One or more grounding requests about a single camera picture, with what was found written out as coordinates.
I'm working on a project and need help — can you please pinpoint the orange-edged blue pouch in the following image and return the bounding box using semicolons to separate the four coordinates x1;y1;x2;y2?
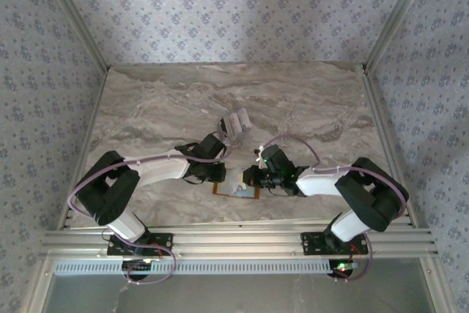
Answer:
213;168;262;200

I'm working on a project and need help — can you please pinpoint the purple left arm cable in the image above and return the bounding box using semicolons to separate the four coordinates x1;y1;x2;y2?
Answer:
68;136;232;287

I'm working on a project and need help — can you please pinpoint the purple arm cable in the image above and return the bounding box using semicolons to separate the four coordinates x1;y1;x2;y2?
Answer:
68;136;232;287
256;135;410;284

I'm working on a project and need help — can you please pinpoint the aluminium table side rail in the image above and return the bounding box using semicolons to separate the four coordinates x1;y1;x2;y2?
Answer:
64;69;111;228
361;67;421;226

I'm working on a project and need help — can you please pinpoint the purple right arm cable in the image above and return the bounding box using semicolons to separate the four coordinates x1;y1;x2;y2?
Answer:
256;135;410;284

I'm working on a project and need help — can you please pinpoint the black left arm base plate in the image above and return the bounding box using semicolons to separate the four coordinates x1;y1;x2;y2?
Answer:
106;231;174;256

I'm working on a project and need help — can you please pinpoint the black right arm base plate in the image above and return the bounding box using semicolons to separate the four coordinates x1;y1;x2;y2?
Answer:
300;230;369;255

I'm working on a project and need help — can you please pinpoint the grey slotted cable duct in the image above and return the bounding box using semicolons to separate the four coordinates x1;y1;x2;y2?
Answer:
53;257;330;276

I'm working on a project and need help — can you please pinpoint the aluminium frame rail beam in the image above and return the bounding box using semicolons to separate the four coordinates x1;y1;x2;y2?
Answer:
40;219;439;259

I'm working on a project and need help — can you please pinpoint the black controller board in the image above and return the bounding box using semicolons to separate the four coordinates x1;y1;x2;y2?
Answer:
328;259;359;280
122;259;153;281

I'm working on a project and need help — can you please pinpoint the aluminium frame corner post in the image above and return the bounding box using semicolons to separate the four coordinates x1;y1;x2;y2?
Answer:
36;0;111;72
362;0;437;70

